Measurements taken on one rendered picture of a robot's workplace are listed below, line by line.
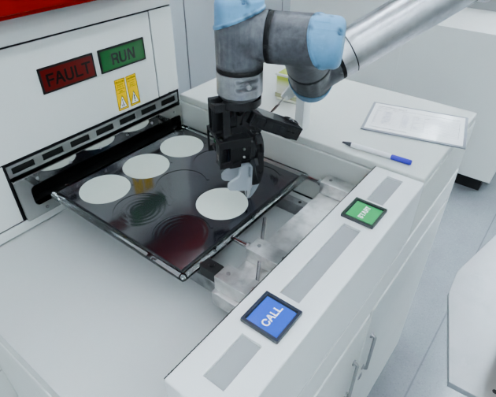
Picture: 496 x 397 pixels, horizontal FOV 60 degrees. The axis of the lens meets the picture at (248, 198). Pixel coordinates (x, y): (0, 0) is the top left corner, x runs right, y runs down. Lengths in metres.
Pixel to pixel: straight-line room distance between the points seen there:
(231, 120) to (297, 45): 0.17
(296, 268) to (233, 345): 0.15
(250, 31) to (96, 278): 0.50
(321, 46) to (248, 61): 0.11
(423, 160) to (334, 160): 0.17
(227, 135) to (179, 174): 0.22
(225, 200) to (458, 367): 0.47
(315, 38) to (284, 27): 0.05
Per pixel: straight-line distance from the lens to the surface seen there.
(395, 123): 1.01
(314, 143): 0.91
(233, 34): 0.66
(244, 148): 0.74
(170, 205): 0.83
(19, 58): 0.87
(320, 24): 0.64
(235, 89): 0.69
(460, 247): 2.27
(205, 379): 0.51
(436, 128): 1.02
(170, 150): 1.00
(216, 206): 0.82
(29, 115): 0.90
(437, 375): 1.76
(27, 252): 0.94
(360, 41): 0.77
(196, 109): 1.09
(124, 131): 1.02
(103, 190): 0.91
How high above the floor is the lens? 1.40
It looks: 37 degrees down
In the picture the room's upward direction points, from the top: straight up
